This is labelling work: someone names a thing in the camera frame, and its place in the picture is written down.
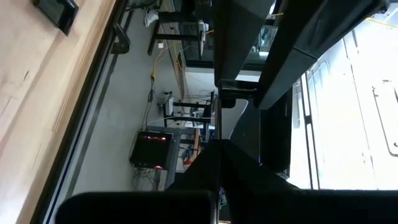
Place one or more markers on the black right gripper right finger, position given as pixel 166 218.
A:
pixel 311 208

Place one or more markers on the person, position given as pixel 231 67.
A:
pixel 151 18

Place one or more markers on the black aluminium rig frame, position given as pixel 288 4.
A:
pixel 84 102

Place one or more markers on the white power adapter box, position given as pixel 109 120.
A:
pixel 168 105

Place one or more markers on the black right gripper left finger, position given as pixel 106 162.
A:
pixel 140 208

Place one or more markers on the black frame clamp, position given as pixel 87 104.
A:
pixel 124 43

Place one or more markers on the black desk frame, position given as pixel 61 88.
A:
pixel 186 105
pixel 174 37

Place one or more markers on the black desktop computer tower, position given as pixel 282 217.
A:
pixel 149 152

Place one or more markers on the black wavy mini plate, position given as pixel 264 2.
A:
pixel 56 14

